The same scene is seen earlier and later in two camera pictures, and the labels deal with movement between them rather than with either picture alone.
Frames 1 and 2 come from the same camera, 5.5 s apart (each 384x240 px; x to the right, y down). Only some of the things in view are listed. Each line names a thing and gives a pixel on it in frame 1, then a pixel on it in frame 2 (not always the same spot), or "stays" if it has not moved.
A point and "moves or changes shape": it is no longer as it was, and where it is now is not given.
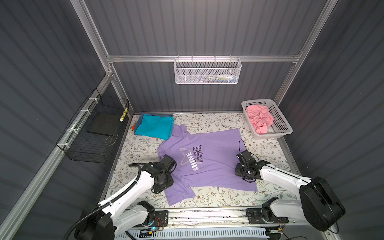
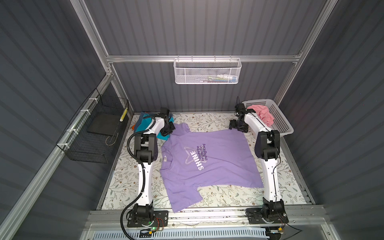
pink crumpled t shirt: x=260 y=117 stays
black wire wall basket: x=92 y=135 stays
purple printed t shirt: x=206 y=162 moves or changes shape
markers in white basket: x=218 y=78 stays
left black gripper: x=159 y=188 -> x=171 y=128
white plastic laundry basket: x=280 y=126 stays
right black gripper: x=237 y=171 -> x=232 y=125
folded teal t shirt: x=158 y=126 stays
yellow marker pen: x=123 y=115 stays
